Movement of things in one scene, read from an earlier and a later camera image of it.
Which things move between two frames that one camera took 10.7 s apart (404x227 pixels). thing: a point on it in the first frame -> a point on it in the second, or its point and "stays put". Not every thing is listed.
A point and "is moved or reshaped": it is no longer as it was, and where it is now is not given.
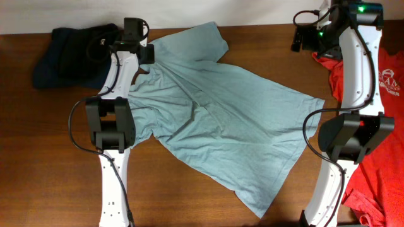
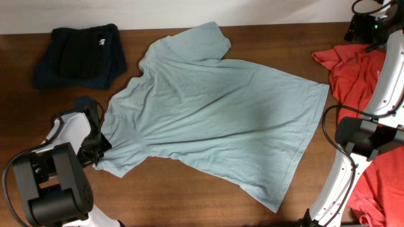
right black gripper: x=310 y=33 -> x=366 y=23
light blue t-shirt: x=244 y=131 is moved or reshaped
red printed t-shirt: x=375 y=192 stays put
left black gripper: x=150 y=58 -> x=105 y=146
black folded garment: x=86 y=53 stays put
